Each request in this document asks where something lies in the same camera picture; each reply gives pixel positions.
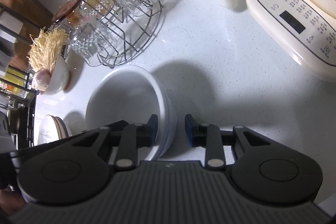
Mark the white leaf plate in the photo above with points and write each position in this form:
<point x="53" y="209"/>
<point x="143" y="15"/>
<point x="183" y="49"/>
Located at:
<point x="52" y="129"/>

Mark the glass health kettle with base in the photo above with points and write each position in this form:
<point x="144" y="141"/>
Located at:
<point x="305" y="29"/>

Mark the wooden cutting board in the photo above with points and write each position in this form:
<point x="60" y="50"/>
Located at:
<point x="36" y="17"/>

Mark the light blue bowl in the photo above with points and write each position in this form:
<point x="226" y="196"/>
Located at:
<point x="171" y="122"/>

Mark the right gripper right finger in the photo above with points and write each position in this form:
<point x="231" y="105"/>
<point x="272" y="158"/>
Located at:
<point x="209" y="137"/>

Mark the white ceramic bowl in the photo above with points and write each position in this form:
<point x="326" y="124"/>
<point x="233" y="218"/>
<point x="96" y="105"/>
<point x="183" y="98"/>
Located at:
<point x="132" y="94"/>

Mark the person left hand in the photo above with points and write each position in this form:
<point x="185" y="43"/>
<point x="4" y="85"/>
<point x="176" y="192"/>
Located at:
<point x="11" y="202"/>

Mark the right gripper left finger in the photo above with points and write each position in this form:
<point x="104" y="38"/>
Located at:
<point x="133" y="137"/>

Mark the bowl with enoki and onion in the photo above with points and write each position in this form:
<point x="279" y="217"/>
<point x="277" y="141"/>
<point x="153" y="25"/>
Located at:
<point x="51" y="73"/>

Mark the wire glass cup rack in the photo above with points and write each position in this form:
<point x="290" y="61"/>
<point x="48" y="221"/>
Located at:
<point x="109" y="32"/>

